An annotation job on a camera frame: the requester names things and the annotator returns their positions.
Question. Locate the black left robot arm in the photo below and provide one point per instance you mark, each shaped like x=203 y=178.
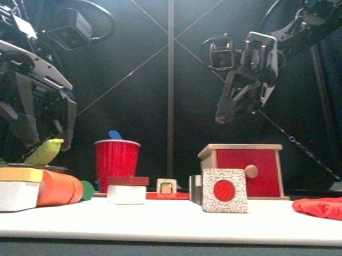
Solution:
x=11 y=16

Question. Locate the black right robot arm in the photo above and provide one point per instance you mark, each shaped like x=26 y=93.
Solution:
x=312 y=20

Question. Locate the yellow-green toy banana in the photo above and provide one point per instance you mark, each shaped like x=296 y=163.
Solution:
x=44 y=152

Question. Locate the blue stick in cup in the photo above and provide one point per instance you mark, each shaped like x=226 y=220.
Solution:
x=115 y=134

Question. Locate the dark round plate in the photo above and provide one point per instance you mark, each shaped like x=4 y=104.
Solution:
x=40 y=167

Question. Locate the red ribbed plastic cup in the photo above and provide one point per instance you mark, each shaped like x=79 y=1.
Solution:
x=117 y=163

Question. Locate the orange toy carrot green end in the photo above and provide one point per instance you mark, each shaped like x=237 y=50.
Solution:
x=60 y=188

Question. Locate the red wooden box with knob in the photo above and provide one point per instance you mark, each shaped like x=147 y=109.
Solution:
x=262 y=166

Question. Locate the white block with yellow top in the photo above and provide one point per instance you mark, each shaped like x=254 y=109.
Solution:
x=19 y=190

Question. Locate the white block with maroon top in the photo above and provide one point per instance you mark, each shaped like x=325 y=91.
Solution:
x=127 y=191

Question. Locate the patterned box with red circle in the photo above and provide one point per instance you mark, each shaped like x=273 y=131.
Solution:
x=225 y=190

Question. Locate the dark grey block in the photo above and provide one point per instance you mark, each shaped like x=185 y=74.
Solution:
x=194 y=188

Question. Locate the small wooden arch piece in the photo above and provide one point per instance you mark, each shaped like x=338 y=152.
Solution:
x=167 y=186

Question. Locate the flat red board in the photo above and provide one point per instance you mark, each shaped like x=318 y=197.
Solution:
x=169 y=196

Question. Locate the red crumpled cloth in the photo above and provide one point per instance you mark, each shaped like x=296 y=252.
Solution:
x=320 y=206

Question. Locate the white table mat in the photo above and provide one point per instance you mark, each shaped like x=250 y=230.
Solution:
x=169 y=221

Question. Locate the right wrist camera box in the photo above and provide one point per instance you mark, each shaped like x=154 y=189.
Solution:
x=221 y=57

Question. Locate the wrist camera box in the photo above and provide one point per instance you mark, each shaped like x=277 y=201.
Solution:
x=221 y=57
x=69 y=31

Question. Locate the grey vertical frame pole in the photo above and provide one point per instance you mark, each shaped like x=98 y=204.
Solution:
x=170 y=100

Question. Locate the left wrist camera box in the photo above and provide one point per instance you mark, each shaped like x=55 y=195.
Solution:
x=69 y=31

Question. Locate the dark side frame pole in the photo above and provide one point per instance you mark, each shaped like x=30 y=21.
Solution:
x=328 y=110

